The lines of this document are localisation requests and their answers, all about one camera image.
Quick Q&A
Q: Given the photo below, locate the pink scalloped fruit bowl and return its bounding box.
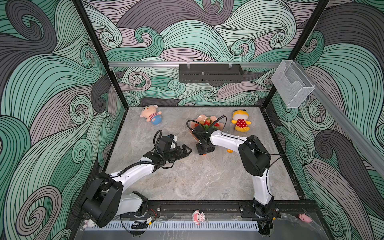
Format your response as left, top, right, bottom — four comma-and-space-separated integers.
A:
188, 115, 225, 141

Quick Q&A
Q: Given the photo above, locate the pink pig plush toy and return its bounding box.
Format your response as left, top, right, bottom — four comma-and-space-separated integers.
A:
140, 105, 163, 125

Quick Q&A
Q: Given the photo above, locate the pink octopus figurine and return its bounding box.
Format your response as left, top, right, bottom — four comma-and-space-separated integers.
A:
192, 210, 206, 226

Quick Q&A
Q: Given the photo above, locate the pink pig toy small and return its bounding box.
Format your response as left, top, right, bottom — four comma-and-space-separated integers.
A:
298, 214, 313, 223

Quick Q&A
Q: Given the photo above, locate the white mouse toy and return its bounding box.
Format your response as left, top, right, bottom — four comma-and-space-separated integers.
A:
83, 219, 96, 229

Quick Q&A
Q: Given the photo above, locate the black wall tray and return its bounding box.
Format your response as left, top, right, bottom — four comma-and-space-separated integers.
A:
179, 64, 244, 86

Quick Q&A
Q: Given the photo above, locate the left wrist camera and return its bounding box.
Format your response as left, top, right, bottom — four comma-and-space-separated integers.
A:
168, 134, 178, 150

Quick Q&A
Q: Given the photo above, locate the yellow chick plush toy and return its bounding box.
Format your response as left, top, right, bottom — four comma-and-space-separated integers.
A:
231, 110, 251, 132

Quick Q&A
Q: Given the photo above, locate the green grape bunch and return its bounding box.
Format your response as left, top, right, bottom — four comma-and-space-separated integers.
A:
203, 125, 219, 131

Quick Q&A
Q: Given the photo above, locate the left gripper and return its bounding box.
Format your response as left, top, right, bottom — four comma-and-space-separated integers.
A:
162, 144, 192, 163

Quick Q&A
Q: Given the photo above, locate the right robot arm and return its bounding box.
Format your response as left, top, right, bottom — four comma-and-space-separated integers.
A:
191, 126, 281, 219

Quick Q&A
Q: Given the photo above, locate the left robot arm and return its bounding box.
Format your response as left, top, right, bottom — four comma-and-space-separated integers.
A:
79, 135, 192, 227

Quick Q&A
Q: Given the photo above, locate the aluminium rail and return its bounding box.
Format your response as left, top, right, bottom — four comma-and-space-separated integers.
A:
295, 62, 384, 176
108, 61, 280, 69

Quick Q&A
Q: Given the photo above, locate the aluminium rail back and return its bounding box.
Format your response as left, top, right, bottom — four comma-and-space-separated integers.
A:
108, 61, 280, 69

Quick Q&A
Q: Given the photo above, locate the clear plastic wall bin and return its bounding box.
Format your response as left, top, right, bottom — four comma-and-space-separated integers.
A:
271, 60, 315, 109

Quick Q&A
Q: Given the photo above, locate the aluminium rail right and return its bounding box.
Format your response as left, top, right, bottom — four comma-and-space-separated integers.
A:
295, 62, 384, 176

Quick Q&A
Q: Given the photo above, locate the white ventilated cable duct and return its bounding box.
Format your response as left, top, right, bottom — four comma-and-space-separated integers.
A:
85, 221, 259, 232

